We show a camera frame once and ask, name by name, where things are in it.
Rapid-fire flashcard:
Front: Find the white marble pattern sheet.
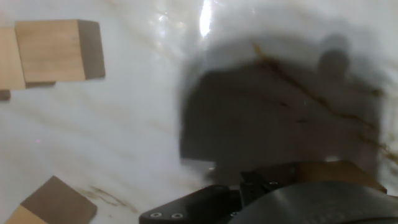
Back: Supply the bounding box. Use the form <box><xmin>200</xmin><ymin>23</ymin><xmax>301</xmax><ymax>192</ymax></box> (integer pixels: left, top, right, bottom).
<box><xmin>0</xmin><ymin>0</ymin><xmax>398</xmax><ymax>224</ymax></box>

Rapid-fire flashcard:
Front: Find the large wooden cube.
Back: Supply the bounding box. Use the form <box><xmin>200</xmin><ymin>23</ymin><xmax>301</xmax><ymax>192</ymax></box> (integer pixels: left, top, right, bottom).
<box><xmin>0</xmin><ymin>27</ymin><xmax>26</xmax><ymax>101</ymax></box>
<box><xmin>254</xmin><ymin>160</ymin><xmax>388</xmax><ymax>194</ymax></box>
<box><xmin>14</xmin><ymin>19</ymin><xmax>106</xmax><ymax>89</ymax></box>
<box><xmin>3</xmin><ymin>175</ymin><xmax>98</xmax><ymax>224</ymax></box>

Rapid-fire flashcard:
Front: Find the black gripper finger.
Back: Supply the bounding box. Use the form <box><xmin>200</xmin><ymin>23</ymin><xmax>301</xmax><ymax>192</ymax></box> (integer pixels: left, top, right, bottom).
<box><xmin>139</xmin><ymin>170</ymin><xmax>285</xmax><ymax>224</ymax></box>

